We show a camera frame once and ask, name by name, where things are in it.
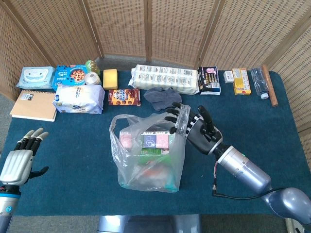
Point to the black sanitary pad pack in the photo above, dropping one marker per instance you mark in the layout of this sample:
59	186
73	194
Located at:
209	81

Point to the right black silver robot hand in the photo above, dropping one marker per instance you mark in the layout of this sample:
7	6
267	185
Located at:
201	136

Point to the green box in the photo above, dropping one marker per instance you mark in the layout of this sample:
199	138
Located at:
153	154

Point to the brown spiral notebook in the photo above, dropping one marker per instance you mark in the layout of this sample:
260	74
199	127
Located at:
34	106

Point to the teal carpet table cover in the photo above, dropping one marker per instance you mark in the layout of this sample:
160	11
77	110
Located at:
73	157

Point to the wooden rattan folding screen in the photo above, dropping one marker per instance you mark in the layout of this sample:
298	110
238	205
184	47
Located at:
170	29

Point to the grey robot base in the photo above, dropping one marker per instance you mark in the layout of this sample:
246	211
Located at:
145	224

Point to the white toilet paper multipack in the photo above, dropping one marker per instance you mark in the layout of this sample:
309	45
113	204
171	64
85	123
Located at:
165	78

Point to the clear plastic water bottle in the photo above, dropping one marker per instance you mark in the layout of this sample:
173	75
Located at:
259	81

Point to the light blue wet wipes pack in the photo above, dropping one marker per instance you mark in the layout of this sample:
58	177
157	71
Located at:
34	76

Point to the pink tissue packet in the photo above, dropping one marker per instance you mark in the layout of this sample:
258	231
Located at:
126	140

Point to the yellow sponge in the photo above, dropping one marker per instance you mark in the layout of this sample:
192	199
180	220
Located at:
110	78

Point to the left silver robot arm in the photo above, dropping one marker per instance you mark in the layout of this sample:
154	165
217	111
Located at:
6	208

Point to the small white box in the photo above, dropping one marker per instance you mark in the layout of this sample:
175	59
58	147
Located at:
229	77

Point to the purple pink tissue packets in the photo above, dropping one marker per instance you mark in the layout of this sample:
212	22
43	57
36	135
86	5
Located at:
155	140

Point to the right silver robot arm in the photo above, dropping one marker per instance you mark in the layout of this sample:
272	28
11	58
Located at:
247	170

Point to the white tape roll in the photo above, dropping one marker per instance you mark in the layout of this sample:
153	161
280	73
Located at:
92	78

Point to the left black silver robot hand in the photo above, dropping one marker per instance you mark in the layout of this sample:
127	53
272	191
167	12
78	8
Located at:
17	165

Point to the blue cookie box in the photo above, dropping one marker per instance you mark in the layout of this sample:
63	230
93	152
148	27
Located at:
70	75

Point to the green plastic bottle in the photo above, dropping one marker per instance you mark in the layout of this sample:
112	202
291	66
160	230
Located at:
93	66

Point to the grey cloth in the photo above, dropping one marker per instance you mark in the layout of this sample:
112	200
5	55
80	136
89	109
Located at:
162	99

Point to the yellow box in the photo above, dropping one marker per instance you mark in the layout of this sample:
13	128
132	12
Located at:
241	82

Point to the wooden rolling pin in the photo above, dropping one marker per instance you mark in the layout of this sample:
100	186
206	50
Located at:
269	85

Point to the white blue tissue pack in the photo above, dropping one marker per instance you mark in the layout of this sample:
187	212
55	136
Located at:
77	99

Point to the teal edged snack pack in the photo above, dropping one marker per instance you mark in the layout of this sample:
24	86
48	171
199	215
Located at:
171	188

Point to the brown panda biscuit box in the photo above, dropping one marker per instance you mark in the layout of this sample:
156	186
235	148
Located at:
124	97

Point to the transparent plastic shopping bag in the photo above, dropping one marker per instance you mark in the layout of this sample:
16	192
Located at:
126	167

